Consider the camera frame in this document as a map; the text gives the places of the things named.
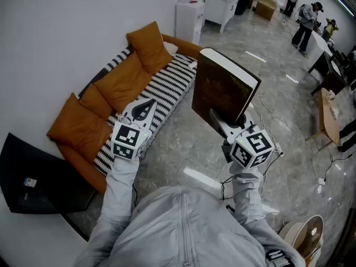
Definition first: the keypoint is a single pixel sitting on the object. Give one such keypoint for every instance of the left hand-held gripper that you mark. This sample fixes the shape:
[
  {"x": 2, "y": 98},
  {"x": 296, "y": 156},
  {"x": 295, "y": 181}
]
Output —
[{"x": 126, "y": 140}]

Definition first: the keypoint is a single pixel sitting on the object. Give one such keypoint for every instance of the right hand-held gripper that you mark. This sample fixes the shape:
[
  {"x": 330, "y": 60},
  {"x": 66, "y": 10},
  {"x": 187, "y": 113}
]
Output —
[{"x": 250, "y": 150}]

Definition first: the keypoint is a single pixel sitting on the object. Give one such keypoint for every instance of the dark brown hardcover book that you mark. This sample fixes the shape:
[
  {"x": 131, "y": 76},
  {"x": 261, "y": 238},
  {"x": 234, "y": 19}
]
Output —
[{"x": 219, "y": 93}]

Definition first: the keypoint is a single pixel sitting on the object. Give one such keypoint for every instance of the orange sofa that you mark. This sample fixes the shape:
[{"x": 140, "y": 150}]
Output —
[{"x": 186, "y": 47}]

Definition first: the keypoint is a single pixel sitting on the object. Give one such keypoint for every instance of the person's right forearm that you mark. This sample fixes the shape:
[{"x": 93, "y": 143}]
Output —
[{"x": 247, "y": 196}]

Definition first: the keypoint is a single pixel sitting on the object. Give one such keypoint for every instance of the person's left forearm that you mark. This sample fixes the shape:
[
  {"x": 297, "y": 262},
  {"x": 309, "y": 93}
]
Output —
[{"x": 119, "y": 188}]

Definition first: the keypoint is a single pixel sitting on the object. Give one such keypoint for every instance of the orange sofa cushion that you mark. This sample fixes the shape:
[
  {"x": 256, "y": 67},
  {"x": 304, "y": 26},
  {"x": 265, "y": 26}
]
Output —
[
  {"x": 78, "y": 126},
  {"x": 125, "y": 82},
  {"x": 96, "y": 101},
  {"x": 150, "y": 47}
]

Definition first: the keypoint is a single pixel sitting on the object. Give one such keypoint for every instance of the small white flat box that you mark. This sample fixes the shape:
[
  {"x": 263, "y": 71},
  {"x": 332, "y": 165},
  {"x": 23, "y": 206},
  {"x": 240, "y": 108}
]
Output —
[{"x": 193, "y": 64}]

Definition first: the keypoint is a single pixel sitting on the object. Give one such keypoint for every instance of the small white pillow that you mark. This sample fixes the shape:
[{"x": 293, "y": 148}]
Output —
[{"x": 171, "y": 48}]

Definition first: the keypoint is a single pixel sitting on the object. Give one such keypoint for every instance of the light wooden coffee table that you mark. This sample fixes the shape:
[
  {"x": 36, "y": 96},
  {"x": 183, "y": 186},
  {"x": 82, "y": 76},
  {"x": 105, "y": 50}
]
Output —
[{"x": 328, "y": 118}]

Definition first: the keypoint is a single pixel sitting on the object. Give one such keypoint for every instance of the white water dispenser cabinet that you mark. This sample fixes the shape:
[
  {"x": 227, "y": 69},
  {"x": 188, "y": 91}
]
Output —
[{"x": 189, "y": 21}]

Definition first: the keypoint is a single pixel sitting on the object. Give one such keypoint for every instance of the white power adapter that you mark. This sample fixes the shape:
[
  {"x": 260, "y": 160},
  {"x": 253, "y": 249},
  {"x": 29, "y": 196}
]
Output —
[{"x": 321, "y": 181}]

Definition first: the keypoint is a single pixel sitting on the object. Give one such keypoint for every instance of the dark wooden desk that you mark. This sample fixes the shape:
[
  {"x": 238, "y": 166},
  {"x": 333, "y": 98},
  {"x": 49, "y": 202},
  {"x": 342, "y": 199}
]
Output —
[{"x": 333, "y": 76}]

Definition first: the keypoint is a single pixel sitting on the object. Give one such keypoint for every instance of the white table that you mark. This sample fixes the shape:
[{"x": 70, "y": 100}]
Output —
[{"x": 318, "y": 47}]

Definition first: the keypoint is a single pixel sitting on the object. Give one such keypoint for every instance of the person's grey jacket torso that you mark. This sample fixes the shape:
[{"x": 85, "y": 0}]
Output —
[{"x": 183, "y": 227}]

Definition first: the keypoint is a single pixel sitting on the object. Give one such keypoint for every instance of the black side table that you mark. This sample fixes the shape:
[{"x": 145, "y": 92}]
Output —
[{"x": 47, "y": 182}]

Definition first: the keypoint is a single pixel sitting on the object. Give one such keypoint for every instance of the white vanity cabinet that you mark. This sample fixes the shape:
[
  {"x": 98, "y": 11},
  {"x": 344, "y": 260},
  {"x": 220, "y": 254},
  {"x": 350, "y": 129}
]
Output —
[{"x": 219, "y": 5}]

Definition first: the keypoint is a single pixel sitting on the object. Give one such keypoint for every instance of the black bin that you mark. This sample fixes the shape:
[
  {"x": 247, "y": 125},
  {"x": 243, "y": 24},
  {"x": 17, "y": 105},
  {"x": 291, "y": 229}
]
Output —
[{"x": 242, "y": 4}]

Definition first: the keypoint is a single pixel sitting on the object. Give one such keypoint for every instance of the brown cardboard box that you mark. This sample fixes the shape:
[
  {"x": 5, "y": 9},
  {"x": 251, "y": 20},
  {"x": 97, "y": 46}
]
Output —
[{"x": 265, "y": 7}]

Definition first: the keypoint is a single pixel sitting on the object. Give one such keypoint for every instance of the round brown disc stand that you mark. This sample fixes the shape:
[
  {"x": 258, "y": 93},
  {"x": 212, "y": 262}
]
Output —
[{"x": 308, "y": 238}]

